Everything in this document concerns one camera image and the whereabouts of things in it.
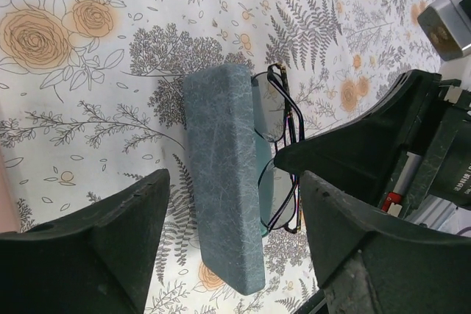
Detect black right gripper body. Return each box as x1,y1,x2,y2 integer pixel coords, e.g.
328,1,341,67
380,79,470,218

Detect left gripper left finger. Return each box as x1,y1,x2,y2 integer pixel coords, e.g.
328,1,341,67
1,169,170,313

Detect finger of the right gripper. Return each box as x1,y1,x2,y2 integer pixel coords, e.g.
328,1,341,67
275,69,441,206

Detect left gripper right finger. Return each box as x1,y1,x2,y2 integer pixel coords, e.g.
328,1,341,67
300,171,470,313

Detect black sunglasses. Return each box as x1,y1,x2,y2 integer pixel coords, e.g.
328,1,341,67
251,63,305,234

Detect pink glasses case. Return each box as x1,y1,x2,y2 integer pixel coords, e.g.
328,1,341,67
0,157,21,233

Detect blue-grey glasses case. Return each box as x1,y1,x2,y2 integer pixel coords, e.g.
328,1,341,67
183,63,265,296

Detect light blue cloth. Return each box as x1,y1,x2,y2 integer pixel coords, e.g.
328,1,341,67
255,133,273,237

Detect floral table mat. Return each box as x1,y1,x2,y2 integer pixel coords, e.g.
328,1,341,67
1,0,439,313

